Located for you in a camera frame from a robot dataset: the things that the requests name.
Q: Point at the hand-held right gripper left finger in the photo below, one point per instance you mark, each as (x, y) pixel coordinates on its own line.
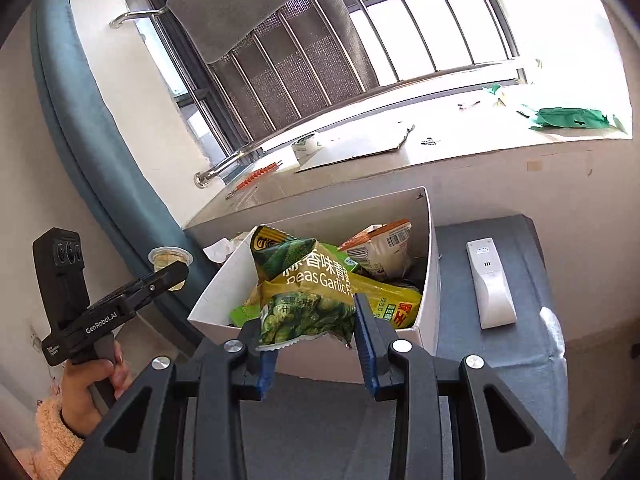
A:
(267, 370)

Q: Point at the window with steel bars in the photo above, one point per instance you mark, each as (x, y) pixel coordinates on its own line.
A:
(300, 60)

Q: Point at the person's left hand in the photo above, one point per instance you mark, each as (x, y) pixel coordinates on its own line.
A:
(80, 390)

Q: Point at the bright green snack packet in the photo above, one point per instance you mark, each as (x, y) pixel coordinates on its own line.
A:
(242, 316)

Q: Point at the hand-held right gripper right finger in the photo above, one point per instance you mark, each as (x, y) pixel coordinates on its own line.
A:
(367, 355)

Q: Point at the green plastic bag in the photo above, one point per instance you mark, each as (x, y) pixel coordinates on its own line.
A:
(570, 117)

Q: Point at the person's left forearm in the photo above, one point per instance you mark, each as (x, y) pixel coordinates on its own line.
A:
(50, 440)

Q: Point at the white cardboard box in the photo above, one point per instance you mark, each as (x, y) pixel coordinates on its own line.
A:
(220, 300)

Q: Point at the tissue pack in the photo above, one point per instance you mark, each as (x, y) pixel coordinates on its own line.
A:
(220, 250)

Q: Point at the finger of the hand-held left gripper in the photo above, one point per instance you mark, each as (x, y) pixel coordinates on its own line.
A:
(165, 277)

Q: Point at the white orange snack packet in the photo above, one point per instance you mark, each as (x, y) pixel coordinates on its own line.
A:
(380, 250)

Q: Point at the steel window handrail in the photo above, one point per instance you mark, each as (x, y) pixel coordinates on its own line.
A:
(215, 171)

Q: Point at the clear jelly cup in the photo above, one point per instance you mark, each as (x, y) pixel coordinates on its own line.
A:
(170, 260)

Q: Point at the white remote control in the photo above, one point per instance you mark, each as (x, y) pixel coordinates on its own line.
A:
(492, 285)

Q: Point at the flat cardboard sheet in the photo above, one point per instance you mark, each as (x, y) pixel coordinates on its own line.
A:
(350, 152)

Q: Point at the green plastic scrap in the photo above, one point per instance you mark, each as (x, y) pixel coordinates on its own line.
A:
(492, 92)

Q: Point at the grey hanging cloth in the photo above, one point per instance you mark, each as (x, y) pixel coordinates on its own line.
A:
(240, 5)

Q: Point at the yellow green snack packet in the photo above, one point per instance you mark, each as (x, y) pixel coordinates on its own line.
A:
(390, 302)

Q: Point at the green pea snack packet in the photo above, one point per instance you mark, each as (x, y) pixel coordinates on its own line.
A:
(300, 280)

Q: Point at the small metal object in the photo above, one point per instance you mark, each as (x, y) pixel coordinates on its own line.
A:
(469, 105)
(428, 141)

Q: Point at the blue curtain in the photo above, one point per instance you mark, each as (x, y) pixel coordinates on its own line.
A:
(100, 170)

